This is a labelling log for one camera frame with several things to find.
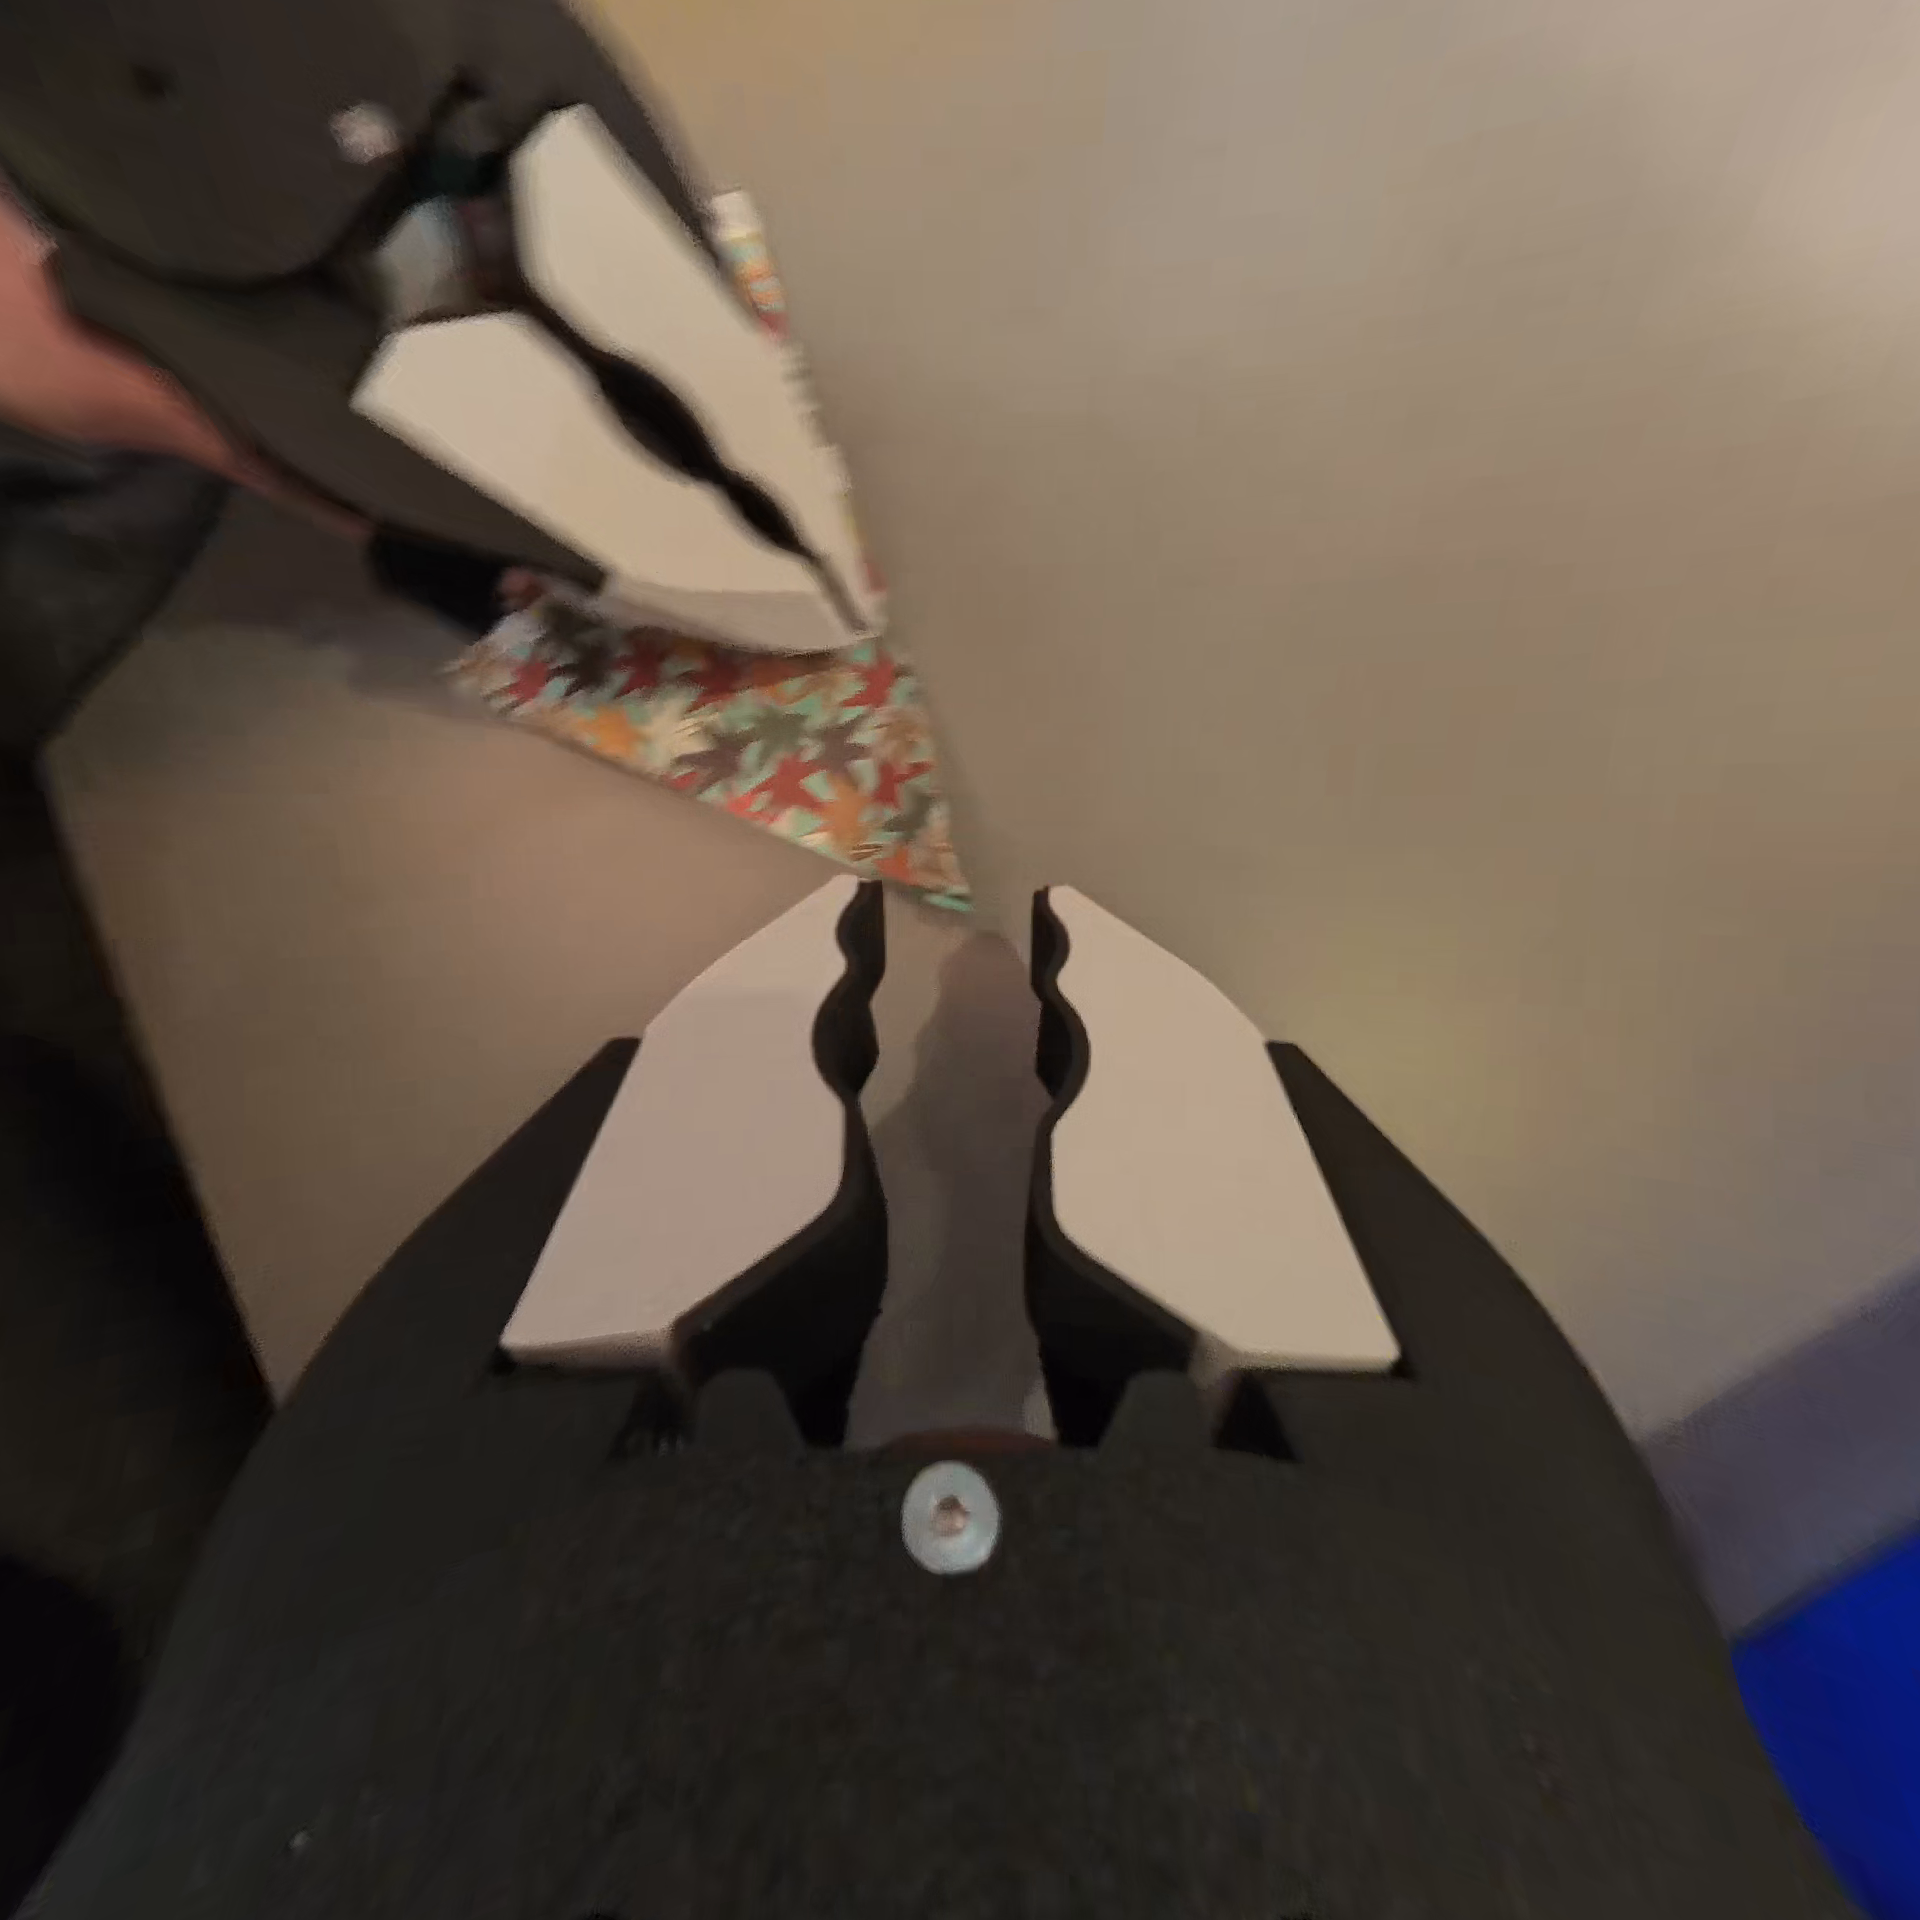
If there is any dark clothing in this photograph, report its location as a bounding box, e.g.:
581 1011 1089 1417
0 427 230 759

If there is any person's left hand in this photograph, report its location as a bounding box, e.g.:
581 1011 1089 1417
0 193 370 539

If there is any blue plastic box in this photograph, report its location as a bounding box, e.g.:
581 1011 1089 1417
1642 1258 1920 1920

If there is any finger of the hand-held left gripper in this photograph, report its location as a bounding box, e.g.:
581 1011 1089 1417
353 311 866 657
508 109 889 633

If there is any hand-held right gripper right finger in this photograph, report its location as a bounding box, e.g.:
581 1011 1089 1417
1026 882 1406 1451

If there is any leaf-patterned origami paper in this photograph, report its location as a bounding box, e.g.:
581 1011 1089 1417
449 187 976 914

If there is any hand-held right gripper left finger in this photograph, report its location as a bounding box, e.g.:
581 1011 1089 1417
499 878 891 1451

